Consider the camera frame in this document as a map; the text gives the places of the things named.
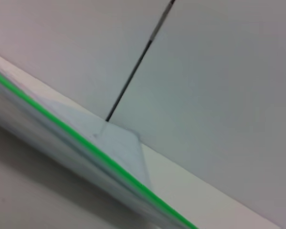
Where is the transparent green-zip document bag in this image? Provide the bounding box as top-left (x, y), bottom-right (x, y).
top-left (0, 63), bottom-right (201, 229)

